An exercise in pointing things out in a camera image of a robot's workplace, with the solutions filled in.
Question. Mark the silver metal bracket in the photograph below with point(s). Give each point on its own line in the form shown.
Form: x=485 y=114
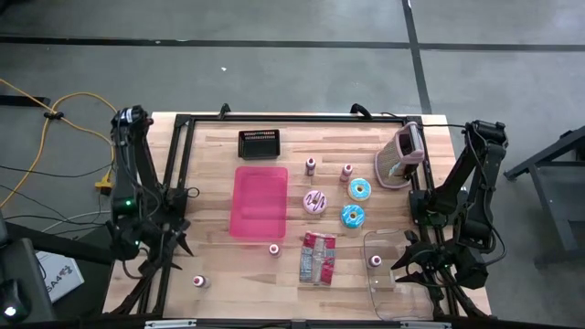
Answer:
x=425 y=325
x=170 y=323

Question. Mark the white printed cardboard box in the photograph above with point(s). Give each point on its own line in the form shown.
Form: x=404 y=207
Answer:
x=61 y=279

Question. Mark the black side desk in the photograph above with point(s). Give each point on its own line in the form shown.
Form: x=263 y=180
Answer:
x=68 y=246

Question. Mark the blue frosted donut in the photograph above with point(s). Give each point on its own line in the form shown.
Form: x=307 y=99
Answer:
x=358 y=223
x=365 y=195

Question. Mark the pink translucent plastic bin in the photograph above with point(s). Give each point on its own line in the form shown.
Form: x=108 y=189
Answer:
x=258 y=205

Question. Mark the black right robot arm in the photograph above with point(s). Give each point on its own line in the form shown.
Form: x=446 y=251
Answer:
x=480 y=183

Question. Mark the yellow power plug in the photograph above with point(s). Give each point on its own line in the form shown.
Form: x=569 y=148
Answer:
x=105 y=183

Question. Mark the clear plastic container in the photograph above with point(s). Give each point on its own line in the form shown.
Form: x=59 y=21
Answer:
x=402 y=301

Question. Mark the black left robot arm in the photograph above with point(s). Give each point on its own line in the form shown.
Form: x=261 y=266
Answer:
x=132 y=173

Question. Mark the black aluminium table frame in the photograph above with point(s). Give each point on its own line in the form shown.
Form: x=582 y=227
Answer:
x=274 y=118

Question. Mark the red snack packet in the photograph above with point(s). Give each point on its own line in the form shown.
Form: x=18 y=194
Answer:
x=317 y=265

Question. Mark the pink frosted donut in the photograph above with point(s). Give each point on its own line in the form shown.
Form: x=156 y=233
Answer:
x=320 y=208

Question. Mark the black mesh basket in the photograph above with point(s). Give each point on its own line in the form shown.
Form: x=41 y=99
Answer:
x=259 y=146

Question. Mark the red food colouring bottle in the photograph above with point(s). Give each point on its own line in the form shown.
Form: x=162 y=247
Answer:
x=310 y=166

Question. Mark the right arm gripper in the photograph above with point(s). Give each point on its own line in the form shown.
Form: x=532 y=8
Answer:
x=452 y=267

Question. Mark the black computer mouse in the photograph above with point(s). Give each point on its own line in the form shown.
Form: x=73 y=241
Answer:
x=13 y=299

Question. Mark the black metal side table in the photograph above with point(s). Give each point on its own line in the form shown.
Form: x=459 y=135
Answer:
x=555 y=205

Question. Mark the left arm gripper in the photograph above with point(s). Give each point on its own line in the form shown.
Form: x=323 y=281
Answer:
x=137 y=242

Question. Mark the black stand foot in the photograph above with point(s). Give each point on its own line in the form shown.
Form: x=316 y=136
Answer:
x=27 y=100

